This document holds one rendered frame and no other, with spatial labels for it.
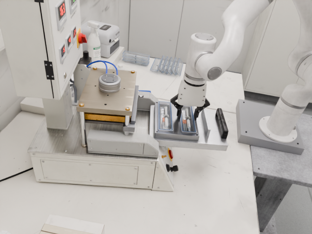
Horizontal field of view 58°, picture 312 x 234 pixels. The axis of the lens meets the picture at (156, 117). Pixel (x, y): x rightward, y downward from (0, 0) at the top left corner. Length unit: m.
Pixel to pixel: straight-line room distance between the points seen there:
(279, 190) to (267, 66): 1.66
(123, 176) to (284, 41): 2.33
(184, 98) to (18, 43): 0.56
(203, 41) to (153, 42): 2.62
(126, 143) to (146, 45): 2.66
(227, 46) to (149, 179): 0.56
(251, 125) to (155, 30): 2.22
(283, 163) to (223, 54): 0.74
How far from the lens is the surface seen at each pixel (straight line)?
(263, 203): 1.87
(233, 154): 1.39
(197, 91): 1.02
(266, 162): 1.43
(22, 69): 0.89
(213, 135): 1.11
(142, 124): 1.16
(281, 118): 1.45
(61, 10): 0.87
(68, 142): 1.08
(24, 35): 0.84
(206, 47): 0.92
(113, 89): 1.00
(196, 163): 1.29
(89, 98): 0.98
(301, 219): 2.33
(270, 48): 3.07
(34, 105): 1.53
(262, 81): 3.22
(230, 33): 0.90
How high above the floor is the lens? 1.67
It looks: 38 degrees down
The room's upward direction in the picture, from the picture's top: 7 degrees clockwise
